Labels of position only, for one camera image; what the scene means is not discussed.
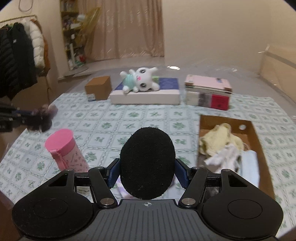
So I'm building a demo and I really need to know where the purple velvet scrunchie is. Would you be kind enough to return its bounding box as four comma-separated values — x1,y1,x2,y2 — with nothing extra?
26,104,58,133

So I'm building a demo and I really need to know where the black round foam pad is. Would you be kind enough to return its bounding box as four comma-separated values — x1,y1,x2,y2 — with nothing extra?
119,127,176,200

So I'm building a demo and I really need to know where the white cloth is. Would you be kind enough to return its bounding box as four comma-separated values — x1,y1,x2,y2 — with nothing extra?
204,144,241,174

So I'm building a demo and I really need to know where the yellow fluffy towel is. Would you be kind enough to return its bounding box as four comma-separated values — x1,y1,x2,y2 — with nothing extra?
198,123,244,156

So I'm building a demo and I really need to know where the blue disposable face mask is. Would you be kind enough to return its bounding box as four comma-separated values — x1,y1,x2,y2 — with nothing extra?
241,143,260,188

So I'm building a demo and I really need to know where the purple tissue pack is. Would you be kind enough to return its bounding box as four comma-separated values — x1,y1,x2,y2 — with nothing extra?
116,178,175,199

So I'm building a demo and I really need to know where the black puffer jacket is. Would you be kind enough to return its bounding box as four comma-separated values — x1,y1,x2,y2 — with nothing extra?
1,23,38,100

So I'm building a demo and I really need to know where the floral patterned tablecloth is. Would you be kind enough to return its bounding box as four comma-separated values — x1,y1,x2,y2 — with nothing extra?
0,91,296,232

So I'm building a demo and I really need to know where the pink lidded cup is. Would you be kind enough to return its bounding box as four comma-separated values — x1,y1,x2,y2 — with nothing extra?
45,128,89,173

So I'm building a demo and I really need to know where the open cardboard tray box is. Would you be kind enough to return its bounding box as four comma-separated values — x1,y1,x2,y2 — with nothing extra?
197,115,275,198

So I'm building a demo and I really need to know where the white puffer jacket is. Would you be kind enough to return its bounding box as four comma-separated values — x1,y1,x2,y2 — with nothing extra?
21,20,45,70

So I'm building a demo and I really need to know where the long white blue box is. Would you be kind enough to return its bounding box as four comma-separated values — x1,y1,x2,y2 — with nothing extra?
109,78,181,105

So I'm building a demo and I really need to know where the stack of books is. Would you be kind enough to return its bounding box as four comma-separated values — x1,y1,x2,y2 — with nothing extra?
185,75,232,110

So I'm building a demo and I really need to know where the small brown cardboard box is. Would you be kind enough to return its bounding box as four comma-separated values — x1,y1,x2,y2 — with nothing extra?
85,76,112,101

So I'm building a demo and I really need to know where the white plush bunny toy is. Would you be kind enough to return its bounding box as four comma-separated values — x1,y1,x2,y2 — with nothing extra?
119,67,160,94

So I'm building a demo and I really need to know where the small green box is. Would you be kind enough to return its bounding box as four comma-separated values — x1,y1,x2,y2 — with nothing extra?
152,76,159,84

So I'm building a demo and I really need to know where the cluttered wooden shelf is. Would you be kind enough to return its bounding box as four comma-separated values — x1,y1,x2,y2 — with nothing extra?
60,1,88,76

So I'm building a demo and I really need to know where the beige curtain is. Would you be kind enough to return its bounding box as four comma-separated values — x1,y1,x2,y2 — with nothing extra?
78,1,164,61

